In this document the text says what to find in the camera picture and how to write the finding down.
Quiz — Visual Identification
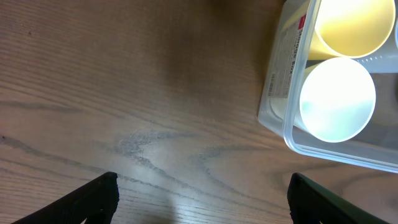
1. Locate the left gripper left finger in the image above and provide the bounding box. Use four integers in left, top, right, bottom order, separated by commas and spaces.
13, 172, 119, 224

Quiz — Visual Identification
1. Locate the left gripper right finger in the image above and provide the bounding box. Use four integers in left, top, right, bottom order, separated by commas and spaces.
287, 172, 387, 224

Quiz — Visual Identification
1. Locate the clear plastic storage container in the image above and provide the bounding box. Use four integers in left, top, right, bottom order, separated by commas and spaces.
258, 0, 397, 172

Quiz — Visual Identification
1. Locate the white plastic cup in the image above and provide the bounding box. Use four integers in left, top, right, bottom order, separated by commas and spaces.
269, 57, 377, 144

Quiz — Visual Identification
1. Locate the yellow plastic cup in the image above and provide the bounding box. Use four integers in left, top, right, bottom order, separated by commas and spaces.
281, 0, 397, 61

